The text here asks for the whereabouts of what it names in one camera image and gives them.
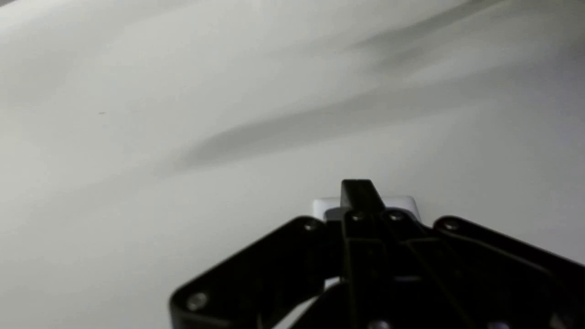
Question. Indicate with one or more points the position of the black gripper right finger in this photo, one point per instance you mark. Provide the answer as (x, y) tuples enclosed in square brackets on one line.
[(462, 275)]

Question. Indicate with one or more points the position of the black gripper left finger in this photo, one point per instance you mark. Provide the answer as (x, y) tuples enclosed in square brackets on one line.
[(274, 268)]

